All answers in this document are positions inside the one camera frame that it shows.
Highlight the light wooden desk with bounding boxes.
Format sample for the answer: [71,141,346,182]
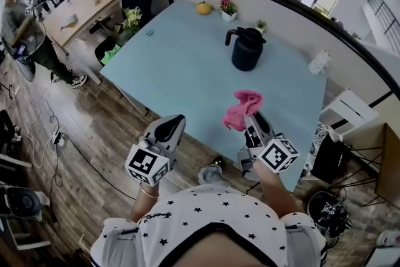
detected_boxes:
[42,0,123,85]

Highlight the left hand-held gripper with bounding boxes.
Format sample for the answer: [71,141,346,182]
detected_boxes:
[124,114,186,187]

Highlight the green cloth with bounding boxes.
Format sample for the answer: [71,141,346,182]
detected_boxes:
[101,43,122,65]

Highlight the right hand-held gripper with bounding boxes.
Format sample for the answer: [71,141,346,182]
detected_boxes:
[237,111,300,182]

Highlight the light blue table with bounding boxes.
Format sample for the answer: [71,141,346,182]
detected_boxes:
[99,0,328,193]

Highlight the white spotted bottle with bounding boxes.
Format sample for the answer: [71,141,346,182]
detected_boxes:
[308,49,332,75]

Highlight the yellow pumpkin ornament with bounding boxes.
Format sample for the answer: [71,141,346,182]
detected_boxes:
[196,1,213,15]

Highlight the white cabinet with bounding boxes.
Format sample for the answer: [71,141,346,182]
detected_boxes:
[364,245,400,267]

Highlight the grey rag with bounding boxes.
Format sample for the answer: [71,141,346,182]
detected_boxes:
[59,13,79,32]

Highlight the yellow white flower bouquet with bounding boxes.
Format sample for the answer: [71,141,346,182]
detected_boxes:
[121,6,143,34]

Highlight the grey stair railing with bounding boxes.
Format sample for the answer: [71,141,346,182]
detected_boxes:
[362,0,400,56]

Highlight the wooden side table black legs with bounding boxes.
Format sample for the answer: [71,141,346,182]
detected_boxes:
[331,123,400,209]

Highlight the black bag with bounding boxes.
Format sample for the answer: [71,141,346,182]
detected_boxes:
[312,133,353,184]

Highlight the pink flowers in white pot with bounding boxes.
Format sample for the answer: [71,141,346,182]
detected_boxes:
[218,0,238,22]

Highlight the gold bangle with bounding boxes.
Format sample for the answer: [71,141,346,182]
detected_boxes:
[139,183,159,199]

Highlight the person's right forearm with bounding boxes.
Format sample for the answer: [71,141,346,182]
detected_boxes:
[252,161,299,218]

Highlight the grey floor fan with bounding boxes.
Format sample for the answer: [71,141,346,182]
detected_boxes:
[0,186,51,223]

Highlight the person's left forearm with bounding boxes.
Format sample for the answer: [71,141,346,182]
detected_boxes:
[129,183,160,223]

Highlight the white power strip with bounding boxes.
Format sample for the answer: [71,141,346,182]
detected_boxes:
[51,131,66,147]

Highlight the spotted white garment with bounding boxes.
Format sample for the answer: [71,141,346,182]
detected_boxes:
[304,123,340,171]

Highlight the white floor cable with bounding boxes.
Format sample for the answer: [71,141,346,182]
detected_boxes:
[23,84,60,168]

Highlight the black floor cable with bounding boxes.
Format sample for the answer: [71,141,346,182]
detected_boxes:
[49,133,138,201]

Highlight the white star-print shirt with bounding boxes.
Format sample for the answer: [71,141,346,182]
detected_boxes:
[90,184,328,267]

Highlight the pink cloth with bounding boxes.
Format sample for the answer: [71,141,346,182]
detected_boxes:
[221,89,264,132]

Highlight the white chair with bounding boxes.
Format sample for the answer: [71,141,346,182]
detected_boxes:
[320,89,379,135]

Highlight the white bag with pink print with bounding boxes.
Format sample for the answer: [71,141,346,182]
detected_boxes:
[376,229,400,248]

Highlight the black kettle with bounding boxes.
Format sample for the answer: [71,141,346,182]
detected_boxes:
[224,27,267,72]

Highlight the person's grey trouser leg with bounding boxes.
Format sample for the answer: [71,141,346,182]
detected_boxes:
[197,164,225,186]

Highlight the black round basket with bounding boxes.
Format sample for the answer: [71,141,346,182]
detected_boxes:
[307,190,353,249]

